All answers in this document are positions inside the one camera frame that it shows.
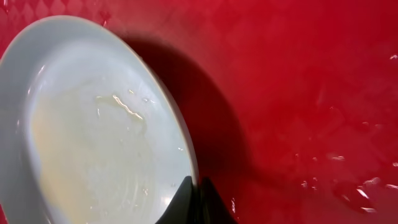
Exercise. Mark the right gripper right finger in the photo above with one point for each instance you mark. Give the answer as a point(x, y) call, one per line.
point(212, 210)

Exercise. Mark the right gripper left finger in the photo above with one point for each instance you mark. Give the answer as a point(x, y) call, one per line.
point(179, 210)

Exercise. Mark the red plastic tray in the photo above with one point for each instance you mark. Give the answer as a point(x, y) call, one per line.
point(291, 105)

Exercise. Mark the light blue plate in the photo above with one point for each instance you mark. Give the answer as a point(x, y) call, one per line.
point(89, 134)

